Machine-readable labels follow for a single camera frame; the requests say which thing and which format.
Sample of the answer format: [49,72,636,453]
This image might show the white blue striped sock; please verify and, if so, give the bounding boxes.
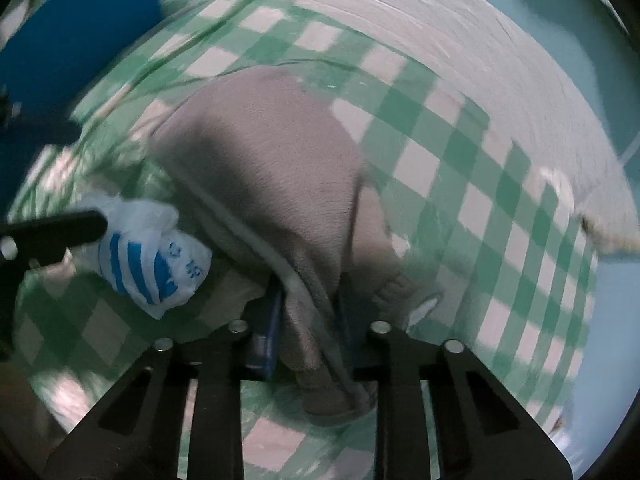
[72,192,213,320]

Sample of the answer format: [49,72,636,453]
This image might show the grey towel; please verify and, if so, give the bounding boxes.
[148,66,431,426]

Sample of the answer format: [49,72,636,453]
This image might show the green checkered tablecloth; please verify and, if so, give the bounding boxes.
[9,0,597,479]

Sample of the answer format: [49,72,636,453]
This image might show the blue cardboard box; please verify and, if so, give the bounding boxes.
[1,0,163,209]

